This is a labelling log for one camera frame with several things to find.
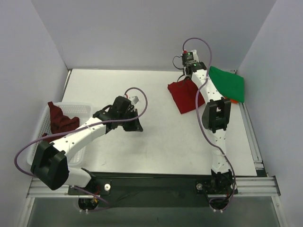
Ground white plastic basket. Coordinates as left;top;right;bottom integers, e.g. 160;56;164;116
26;102;93;167

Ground orange folded t-shirt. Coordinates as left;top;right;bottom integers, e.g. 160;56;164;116
224;97;239;104

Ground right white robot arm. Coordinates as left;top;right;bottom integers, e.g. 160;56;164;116
182;50;231;174

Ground dark red t-shirt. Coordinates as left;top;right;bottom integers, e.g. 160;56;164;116
48;102;80;134

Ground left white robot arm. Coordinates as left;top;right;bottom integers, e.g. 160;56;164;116
30;96;143;195

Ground green folded t-shirt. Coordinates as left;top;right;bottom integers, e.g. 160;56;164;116
208;66;245;103

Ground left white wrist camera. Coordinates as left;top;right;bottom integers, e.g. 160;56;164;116
124;95;139;105

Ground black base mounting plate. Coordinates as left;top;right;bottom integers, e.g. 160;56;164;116
68;172;238;210

